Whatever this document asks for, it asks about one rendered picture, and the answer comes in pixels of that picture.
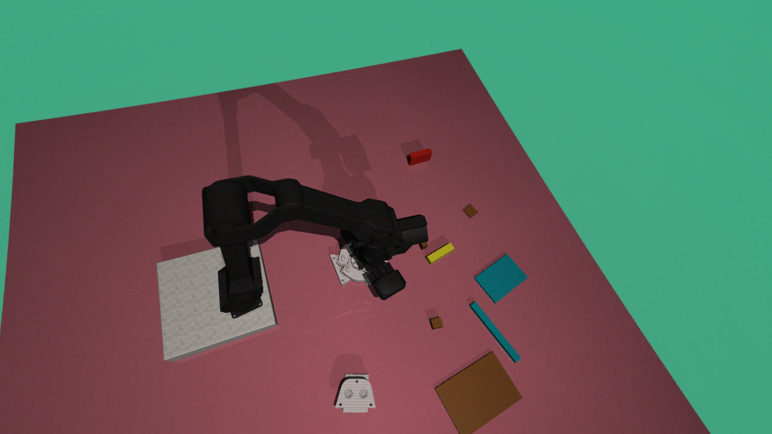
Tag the teal flat bar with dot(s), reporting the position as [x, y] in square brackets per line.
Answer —
[495, 332]

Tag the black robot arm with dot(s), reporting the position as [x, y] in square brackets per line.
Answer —
[372, 224]

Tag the teal flat rectangular plate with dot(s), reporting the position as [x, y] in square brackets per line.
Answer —
[500, 278]

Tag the yellow rectangular block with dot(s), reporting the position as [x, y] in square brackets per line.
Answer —
[440, 253]

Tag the brown flat square plate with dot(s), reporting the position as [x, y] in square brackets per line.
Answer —
[477, 394]

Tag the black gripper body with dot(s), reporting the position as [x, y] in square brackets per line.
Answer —
[389, 281]

